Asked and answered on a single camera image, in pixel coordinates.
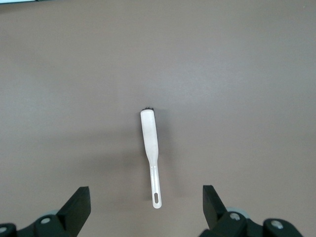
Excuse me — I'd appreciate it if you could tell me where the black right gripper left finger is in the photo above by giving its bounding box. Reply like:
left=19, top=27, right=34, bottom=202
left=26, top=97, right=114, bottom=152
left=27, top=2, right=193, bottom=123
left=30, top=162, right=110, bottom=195
left=0, top=187, right=91, bottom=237

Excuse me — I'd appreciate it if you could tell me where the brown table cover mat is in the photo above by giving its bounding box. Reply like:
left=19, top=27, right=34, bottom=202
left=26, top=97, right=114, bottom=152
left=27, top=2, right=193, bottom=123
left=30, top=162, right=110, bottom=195
left=0, top=0, right=316, bottom=237

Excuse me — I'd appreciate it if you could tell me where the beige brush with black bristles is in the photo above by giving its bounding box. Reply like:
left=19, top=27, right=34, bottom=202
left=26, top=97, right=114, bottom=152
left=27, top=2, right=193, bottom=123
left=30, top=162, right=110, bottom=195
left=140, top=107, right=163, bottom=210

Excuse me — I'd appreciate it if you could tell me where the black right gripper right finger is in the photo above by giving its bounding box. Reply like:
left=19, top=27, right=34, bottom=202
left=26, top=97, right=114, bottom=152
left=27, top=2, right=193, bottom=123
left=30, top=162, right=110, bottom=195
left=202, top=184, right=303, bottom=237

